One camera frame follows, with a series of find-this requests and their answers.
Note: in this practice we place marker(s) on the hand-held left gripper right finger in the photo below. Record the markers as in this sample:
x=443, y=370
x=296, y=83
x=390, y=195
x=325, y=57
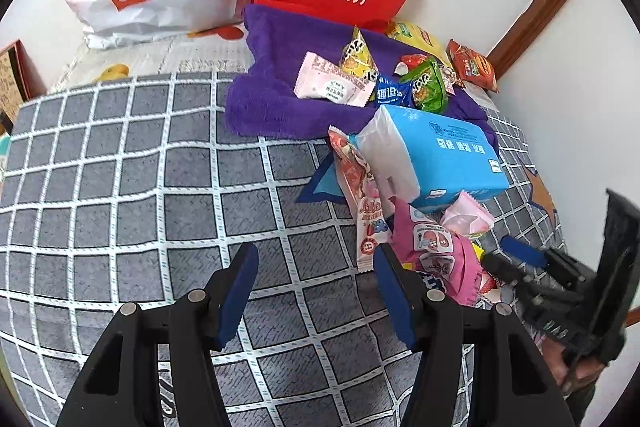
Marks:
x=395, y=302

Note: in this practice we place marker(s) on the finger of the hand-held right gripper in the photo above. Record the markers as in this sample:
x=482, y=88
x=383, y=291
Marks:
x=500, y=269
x=520, y=249

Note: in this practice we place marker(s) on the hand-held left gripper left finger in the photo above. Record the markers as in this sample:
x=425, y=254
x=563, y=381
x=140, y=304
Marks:
x=235, y=302

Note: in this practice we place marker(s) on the pink cartoon snack packet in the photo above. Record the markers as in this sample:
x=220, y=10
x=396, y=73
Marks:
x=435, y=247

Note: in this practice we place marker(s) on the person's right hand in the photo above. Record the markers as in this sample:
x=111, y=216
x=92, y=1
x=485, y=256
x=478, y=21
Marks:
x=575, y=372

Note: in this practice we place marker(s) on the red small snack packet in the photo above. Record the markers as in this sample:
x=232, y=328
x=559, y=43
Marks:
x=487, y=283

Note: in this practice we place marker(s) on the pale pink snack packet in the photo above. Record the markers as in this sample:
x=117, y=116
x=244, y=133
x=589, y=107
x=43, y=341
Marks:
x=467, y=217

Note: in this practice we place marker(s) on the long white pink snack packet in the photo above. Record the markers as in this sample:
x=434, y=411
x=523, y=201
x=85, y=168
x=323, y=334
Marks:
x=367, y=212

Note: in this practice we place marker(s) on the blue tissue pack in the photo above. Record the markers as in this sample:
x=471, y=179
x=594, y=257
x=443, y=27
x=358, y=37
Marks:
x=450, y=157

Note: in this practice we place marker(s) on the grey checked blanket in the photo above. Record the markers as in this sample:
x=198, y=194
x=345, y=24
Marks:
x=125, y=207

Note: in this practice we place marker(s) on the green snack packet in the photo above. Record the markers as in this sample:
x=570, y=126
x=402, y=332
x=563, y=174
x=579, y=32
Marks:
x=425, y=87

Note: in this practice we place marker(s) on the red chip bag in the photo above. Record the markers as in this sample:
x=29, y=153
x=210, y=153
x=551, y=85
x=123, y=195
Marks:
x=472, y=64

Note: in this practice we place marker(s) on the purple towel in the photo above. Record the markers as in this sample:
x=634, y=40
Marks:
x=270, y=107

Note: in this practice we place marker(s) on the blue small snack packet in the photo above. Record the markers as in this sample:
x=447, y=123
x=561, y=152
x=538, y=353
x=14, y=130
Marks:
x=392, y=89

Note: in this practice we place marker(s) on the yellow chip bag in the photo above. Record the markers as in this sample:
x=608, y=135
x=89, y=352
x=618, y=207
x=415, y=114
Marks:
x=420, y=38

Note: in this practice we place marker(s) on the yellow triangular snack packet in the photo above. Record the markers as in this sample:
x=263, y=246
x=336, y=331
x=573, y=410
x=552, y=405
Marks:
x=356, y=54

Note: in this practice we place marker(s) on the white fruit print sheet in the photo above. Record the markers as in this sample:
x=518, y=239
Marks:
x=200, y=52

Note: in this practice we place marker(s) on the wooden door frame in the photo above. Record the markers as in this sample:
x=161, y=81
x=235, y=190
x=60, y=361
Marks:
x=545, y=2

